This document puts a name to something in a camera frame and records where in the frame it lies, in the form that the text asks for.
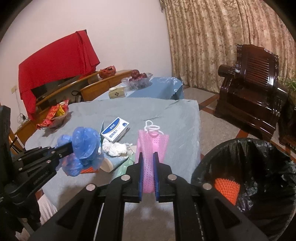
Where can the blue white medicine box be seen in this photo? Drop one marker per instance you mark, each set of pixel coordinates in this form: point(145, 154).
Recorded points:
point(116, 130)

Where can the beige patterned curtain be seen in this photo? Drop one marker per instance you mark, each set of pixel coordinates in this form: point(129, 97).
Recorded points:
point(204, 35)

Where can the black lined trash bin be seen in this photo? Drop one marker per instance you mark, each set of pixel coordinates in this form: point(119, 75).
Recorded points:
point(266, 177)

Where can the red snack packets bowl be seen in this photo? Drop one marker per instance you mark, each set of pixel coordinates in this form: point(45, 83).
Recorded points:
point(55, 116)

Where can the covered television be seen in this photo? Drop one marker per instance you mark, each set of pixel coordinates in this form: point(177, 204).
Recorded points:
point(45, 90)

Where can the blue white leaflet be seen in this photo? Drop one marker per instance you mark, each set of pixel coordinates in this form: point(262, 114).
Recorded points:
point(101, 129)

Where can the tissue box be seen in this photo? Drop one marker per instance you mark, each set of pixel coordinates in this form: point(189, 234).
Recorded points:
point(117, 92)

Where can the orange foam net sleeve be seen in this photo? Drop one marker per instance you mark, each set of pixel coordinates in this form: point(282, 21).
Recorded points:
point(89, 170)

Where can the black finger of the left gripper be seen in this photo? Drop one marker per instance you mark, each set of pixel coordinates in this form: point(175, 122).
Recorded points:
point(61, 151)

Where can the green potted plant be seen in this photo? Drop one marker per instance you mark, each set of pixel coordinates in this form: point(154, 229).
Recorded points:
point(287, 84)

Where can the pink foam net sleeve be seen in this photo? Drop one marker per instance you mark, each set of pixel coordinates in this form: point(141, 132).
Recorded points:
point(151, 139)

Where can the red cloth cover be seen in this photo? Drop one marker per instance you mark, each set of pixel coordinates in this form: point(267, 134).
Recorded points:
point(70, 56)

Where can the glass fruit bowl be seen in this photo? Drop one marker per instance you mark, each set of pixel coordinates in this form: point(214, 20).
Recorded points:
point(137, 84)

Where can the grey-blue table cloth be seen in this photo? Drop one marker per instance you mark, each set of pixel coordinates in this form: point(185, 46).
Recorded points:
point(179, 119)

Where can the blue plastic bag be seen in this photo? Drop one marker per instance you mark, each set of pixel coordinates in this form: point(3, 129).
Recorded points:
point(87, 153)

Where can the light blue side tablecloth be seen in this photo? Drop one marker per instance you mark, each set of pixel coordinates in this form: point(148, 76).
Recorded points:
point(161, 88)

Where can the dark wooden armchair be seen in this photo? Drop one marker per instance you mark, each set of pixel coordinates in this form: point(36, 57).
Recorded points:
point(251, 92)

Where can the white tissue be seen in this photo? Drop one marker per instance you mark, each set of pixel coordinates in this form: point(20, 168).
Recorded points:
point(115, 149)

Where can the blue white paper cup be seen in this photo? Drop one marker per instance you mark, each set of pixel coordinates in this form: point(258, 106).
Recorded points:
point(111, 163)

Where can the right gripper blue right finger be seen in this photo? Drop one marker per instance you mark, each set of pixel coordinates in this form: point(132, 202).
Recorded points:
point(156, 175)

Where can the red plastic bag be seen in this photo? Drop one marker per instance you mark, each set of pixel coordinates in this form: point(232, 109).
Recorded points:
point(107, 72)

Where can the green rubber glove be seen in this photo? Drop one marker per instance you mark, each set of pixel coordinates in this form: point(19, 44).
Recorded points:
point(121, 168)

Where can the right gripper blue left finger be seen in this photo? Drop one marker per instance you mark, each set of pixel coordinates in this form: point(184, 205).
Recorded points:
point(141, 175)

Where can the red apples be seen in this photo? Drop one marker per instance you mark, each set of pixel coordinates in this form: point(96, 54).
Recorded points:
point(136, 75)

